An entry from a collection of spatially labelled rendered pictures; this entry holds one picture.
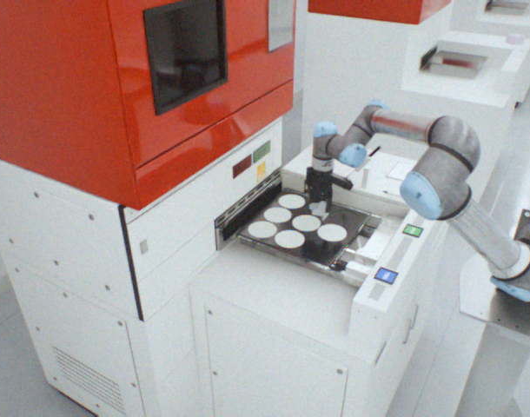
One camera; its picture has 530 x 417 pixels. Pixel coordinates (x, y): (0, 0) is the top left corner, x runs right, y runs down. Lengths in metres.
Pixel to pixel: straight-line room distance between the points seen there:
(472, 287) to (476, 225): 0.47
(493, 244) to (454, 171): 0.25
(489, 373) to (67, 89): 1.62
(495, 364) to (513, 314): 0.30
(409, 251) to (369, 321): 0.30
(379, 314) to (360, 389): 0.25
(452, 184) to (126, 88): 0.76
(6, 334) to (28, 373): 0.32
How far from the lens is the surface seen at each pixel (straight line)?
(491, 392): 2.04
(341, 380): 1.52
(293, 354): 1.54
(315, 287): 1.61
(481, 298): 1.70
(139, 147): 1.19
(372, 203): 1.85
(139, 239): 1.36
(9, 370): 2.71
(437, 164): 1.19
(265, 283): 1.61
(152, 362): 1.66
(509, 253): 1.40
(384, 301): 1.39
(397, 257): 1.55
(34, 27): 1.27
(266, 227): 1.73
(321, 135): 1.56
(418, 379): 2.50
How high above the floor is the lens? 1.89
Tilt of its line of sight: 33 degrees down
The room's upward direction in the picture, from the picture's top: straight up
